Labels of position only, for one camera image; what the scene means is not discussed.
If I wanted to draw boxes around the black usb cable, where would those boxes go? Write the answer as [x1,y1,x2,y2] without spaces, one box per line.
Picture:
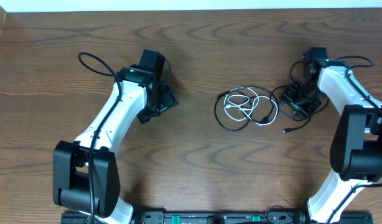
[213,86,281,133]
[268,84,330,134]

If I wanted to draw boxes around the white usb cable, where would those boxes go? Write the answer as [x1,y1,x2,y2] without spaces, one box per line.
[222,87,279,128]

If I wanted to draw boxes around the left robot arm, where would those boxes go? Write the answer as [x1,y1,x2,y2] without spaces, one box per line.
[53,49,178,224]

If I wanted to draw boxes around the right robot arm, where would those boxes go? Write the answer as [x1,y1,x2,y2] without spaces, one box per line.
[281,47,382,223]

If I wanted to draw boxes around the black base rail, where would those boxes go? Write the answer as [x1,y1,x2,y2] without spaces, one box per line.
[60,210,374,224]

